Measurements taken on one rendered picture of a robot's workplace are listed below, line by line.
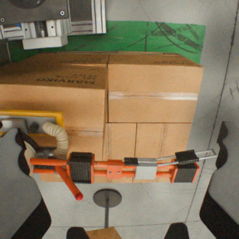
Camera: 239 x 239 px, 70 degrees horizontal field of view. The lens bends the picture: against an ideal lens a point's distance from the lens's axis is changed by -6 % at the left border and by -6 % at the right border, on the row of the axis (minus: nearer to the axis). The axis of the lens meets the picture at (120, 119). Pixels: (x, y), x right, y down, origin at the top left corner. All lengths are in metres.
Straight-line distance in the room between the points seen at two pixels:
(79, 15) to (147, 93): 0.73
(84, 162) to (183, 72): 0.85
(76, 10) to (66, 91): 0.81
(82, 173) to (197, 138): 1.73
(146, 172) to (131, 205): 2.23
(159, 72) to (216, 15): 0.88
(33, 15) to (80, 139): 0.52
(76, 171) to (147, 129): 0.78
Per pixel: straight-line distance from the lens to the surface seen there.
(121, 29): 1.63
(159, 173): 0.65
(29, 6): 0.61
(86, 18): 1.44
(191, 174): 0.67
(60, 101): 0.78
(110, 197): 2.64
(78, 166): 0.61
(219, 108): 2.10
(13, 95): 0.85
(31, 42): 0.70
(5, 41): 1.39
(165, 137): 1.37
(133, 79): 1.14
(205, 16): 1.80
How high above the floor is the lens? 1.63
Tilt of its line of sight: 61 degrees down
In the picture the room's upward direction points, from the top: 177 degrees clockwise
